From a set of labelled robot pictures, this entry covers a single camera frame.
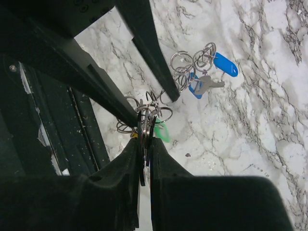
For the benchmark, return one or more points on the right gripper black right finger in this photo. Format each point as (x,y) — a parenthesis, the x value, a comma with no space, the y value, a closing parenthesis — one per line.
(181,201)

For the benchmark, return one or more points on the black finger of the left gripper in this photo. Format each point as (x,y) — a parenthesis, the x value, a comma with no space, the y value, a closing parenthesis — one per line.
(137,15)

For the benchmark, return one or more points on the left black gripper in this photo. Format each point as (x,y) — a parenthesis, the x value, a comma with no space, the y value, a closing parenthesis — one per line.
(41,34)

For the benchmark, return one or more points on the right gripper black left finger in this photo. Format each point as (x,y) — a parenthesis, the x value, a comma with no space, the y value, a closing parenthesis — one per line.
(105,201)

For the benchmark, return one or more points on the green key tag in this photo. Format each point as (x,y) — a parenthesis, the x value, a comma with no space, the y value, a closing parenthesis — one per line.
(161,131)

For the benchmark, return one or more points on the silver key black head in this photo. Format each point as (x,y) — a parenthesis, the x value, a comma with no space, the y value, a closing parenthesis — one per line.
(145,131)

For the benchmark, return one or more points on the blue key tag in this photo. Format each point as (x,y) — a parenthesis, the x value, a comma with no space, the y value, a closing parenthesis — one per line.
(225,65)

